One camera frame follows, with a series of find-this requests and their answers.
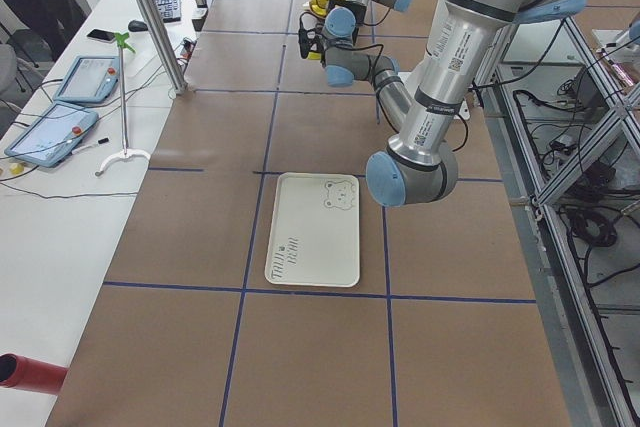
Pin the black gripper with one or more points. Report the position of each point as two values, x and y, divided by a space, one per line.
305 41

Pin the black computer mouse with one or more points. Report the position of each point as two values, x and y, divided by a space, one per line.
137 26

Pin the white bear print tray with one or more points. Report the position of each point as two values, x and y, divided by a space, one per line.
314 236

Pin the white stand with green clip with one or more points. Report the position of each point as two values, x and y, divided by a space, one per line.
127 152

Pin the black smartphone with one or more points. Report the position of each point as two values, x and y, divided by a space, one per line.
101 35

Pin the far blue teach pendant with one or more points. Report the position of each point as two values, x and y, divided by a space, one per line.
90 79

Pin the blue teach pendant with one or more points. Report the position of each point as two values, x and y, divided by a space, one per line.
52 137
90 79

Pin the black white marker pen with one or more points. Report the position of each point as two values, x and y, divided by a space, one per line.
82 148

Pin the near blue teach pendant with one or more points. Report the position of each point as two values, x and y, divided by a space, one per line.
52 137

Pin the small yellow object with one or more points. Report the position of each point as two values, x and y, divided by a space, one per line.
16 168

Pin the red cylinder tube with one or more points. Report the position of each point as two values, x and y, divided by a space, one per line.
27 374

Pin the aluminium frame post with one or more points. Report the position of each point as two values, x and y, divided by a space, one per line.
159 32

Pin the aluminium frame rack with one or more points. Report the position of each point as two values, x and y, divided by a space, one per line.
562 98

